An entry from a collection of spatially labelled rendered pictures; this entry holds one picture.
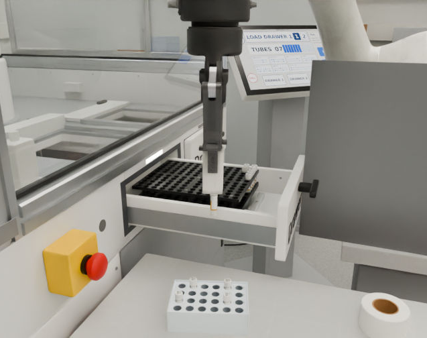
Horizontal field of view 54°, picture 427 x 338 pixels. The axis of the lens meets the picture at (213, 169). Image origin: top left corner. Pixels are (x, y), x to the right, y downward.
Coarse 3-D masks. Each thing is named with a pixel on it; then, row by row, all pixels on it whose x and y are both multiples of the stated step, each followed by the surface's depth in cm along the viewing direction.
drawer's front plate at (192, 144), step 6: (198, 132) 113; (192, 138) 107; (198, 138) 111; (186, 144) 106; (192, 144) 107; (198, 144) 111; (186, 150) 106; (192, 150) 107; (198, 150) 112; (186, 156) 107; (192, 156) 108
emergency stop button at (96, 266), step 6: (90, 258) 59; (96, 258) 59; (102, 258) 60; (90, 264) 59; (96, 264) 59; (102, 264) 60; (90, 270) 59; (96, 270) 59; (102, 270) 60; (90, 276) 59; (96, 276) 59; (102, 276) 61
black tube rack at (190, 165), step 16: (160, 176) 89; (176, 176) 89; (192, 176) 89; (224, 176) 90; (240, 176) 89; (144, 192) 85; (160, 192) 88; (176, 192) 81; (192, 192) 81; (224, 192) 80; (240, 208) 80
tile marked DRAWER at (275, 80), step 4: (264, 76) 156; (268, 76) 157; (272, 76) 157; (276, 76) 158; (280, 76) 159; (264, 80) 155; (268, 80) 156; (272, 80) 157; (276, 80) 157; (280, 80) 158; (284, 80) 158; (268, 84) 155; (272, 84) 156; (276, 84) 156; (280, 84) 157; (284, 84) 158
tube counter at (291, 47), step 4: (276, 44) 164; (280, 44) 165; (284, 44) 166; (288, 44) 166; (292, 44) 167; (296, 44) 168; (300, 44) 169; (304, 44) 169; (308, 44) 170; (276, 48) 163; (280, 48) 164; (284, 48) 165; (288, 48) 166; (292, 48) 166; (296, 48) 167; (300, 48) 168; (304, 48) 168; (308, 48) 169; (312, 48) 170; (276, 52) 163; (280, 52) 163; (284, 52) 164; (288, 52) 165; (292, 52) 165; (296, 52) 166; (300, 52) 167; (304, 52) 168
